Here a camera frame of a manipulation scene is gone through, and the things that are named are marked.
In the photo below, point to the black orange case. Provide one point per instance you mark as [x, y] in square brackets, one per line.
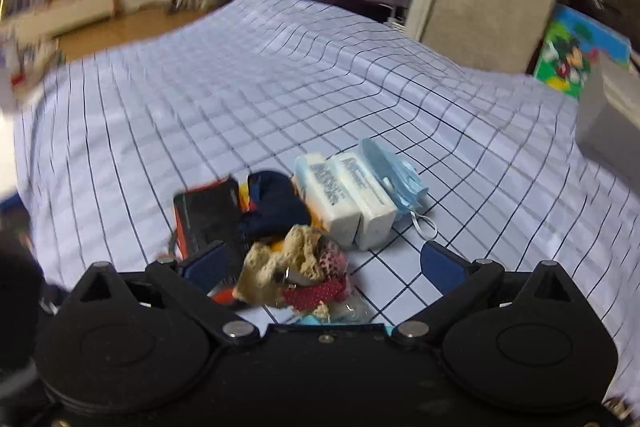
[205, 212]

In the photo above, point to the cartoon picture board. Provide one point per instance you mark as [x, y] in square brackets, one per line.
[570, 52]

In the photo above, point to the beige lace cloth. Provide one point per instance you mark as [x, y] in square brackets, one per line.
[300, 252]

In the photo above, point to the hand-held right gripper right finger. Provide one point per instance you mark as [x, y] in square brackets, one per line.
[442, 264]

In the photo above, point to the grey cardboard box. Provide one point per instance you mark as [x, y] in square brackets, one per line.
[610, 117]

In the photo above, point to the blue face mask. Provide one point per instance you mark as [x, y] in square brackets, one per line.
[395, 179]

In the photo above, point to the white television stand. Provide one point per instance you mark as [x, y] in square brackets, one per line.
[75, 7]

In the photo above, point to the red dotted cloth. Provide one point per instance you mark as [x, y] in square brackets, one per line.
[320, 292]

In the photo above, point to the white checked cloth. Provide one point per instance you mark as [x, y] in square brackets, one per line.
[250, 97]

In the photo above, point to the navy cloth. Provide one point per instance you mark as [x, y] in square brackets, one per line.
[272, 207]

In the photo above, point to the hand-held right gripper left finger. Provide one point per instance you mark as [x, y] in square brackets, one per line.
[207, 264]

